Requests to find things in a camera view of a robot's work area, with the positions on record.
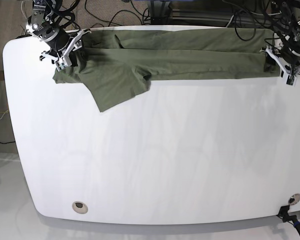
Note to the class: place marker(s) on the black clamp with cable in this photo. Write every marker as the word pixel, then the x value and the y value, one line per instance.
pixel 287 218

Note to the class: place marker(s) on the right table cable grommet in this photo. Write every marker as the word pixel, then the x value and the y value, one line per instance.
pixel 294 199

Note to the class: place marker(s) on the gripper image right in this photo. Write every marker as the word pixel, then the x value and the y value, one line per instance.
pixel 284 60

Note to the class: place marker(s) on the left table cable grommet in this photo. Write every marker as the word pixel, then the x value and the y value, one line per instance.
pixel 80 207

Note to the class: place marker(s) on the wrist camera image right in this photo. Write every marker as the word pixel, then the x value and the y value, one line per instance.
pixel 291 80

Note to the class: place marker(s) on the olive green T-shirt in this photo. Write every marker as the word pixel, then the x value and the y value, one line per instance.
pixel 121 64

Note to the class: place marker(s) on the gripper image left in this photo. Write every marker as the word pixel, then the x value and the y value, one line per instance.
pixel 63 44

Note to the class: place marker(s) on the black flat bar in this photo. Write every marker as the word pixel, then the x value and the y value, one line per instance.
pixel 23 36

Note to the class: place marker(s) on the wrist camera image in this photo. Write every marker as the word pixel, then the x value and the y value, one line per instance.
pixel 291 80
pixel 62 63

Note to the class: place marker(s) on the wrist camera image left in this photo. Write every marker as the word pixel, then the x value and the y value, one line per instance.
pixel 62 63

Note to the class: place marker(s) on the aluminium frame rail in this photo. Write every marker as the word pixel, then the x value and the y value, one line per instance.
pixel 211 13

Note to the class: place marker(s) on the table cable grommet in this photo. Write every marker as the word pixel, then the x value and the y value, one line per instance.
pixel 80 207
pixel 294 199

